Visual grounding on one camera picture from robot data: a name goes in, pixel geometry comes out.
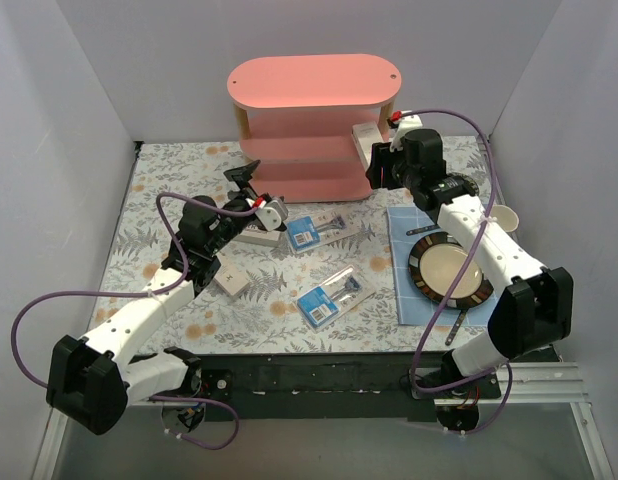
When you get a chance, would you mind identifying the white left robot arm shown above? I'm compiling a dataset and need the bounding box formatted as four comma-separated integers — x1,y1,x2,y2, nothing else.
46,162,259,435

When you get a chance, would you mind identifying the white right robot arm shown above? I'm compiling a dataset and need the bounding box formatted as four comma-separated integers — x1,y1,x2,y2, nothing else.
366,128,574,398

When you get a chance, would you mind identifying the dark handled table knife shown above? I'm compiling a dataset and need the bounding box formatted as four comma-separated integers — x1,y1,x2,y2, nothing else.
445,310,467,346

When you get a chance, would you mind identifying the blue checkered cloth napkin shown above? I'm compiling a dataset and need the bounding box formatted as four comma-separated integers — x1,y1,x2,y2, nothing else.
387,206,498,327

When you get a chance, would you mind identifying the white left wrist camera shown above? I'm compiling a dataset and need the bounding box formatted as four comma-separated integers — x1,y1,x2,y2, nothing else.
255,197,288,232

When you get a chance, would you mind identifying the slim white H razor box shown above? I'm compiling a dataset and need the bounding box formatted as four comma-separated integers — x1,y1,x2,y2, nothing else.
214,264,250,299

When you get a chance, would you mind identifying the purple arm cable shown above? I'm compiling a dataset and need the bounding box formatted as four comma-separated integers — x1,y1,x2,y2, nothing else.
10,192,260,450
396,108,514,434

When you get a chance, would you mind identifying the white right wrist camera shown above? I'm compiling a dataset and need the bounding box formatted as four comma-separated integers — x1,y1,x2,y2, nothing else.
389,111,423,152

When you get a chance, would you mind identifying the metal fork dark handle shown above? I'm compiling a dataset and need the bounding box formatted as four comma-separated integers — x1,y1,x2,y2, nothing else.
405,225,440,236

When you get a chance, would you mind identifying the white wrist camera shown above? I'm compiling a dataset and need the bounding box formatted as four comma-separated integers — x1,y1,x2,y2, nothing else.
389,111,423,152
255,197,288,232

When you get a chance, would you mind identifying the floral patterned ceramic bowl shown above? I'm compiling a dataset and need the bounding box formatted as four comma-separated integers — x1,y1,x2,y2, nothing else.
450,172,480,196

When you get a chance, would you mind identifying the dark rimmed cream plate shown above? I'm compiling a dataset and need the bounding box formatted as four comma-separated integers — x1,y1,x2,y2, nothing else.
408,232,494,310

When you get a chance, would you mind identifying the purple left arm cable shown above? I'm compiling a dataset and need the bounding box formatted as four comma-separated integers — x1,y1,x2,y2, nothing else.
10,192,260,450

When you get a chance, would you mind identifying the Gillette razor blister pack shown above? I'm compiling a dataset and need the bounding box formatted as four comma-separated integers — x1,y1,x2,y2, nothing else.
287,209,352,252
296,265,376,331

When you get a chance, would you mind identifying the yellow ceramic mug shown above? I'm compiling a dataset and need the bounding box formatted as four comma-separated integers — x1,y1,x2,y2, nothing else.
489,205,519,234

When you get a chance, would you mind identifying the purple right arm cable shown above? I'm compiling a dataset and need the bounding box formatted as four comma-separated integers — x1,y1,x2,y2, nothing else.
396,108,514,434

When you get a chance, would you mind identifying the white Harry's razor box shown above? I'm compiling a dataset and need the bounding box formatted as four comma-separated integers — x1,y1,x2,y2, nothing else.
235,225,281,247

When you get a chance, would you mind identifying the floral patterned tablecloth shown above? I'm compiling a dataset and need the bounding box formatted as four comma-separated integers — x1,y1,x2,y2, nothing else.
86,134,545,356

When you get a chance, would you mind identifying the pink three-tier wooden shelf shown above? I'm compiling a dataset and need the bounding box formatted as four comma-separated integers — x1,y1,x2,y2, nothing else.
227,53,402,203

